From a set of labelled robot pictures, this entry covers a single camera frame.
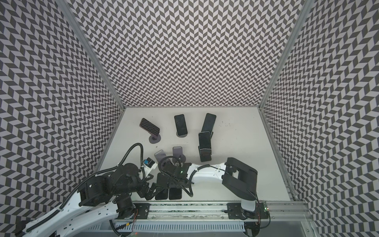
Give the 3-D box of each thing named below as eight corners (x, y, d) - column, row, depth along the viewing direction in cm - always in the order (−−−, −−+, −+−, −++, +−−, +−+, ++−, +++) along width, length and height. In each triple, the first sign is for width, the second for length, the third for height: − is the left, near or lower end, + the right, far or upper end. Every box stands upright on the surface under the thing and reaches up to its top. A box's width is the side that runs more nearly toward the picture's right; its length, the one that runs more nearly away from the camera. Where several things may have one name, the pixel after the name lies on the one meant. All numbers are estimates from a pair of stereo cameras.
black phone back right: (202, 139, 104) (202, 123, 91) (205, 128, 110) (206, 112, 97) (211, 141, 103) (213, 126, 90) (214, 130, 109) (216, 114, 96)
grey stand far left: (149, 143, 99) (147, 140, 96) (150, 137, 102) (149, 134, 99) (160, 143, 99) (158, 140, 96) (161, 137, 102) (160, 134, 99)
